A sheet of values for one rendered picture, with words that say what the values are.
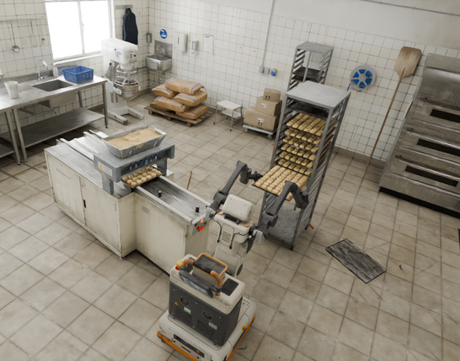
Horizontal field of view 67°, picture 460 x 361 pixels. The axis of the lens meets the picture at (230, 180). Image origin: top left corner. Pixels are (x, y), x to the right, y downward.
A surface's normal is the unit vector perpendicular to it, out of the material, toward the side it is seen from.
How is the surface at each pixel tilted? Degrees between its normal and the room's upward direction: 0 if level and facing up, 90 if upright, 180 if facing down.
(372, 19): 90
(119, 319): 0
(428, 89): 90
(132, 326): 0
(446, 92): 90
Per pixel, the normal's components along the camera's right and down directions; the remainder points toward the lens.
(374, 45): -0.47, 0.43
